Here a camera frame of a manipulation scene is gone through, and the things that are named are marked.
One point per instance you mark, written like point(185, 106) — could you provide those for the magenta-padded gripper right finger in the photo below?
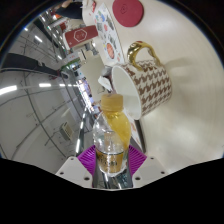
point(148, 170)

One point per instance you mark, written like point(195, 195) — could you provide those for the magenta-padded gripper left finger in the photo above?
point(75, 170)

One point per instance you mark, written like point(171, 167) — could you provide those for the clear bottle of yellow drink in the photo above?
point(111, 140)

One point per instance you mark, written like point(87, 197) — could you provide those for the ceiling air conditioner unit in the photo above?
point(66, 130)

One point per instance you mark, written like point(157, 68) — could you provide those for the white paper napkin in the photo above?
point(105, 83)

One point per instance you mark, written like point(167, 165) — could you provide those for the group of ceiling lights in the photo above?
point(8, 89)

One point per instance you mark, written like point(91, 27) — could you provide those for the red paper cup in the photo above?
point(80, 35)

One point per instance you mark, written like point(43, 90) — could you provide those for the flat round red coaster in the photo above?
point(128, 11)

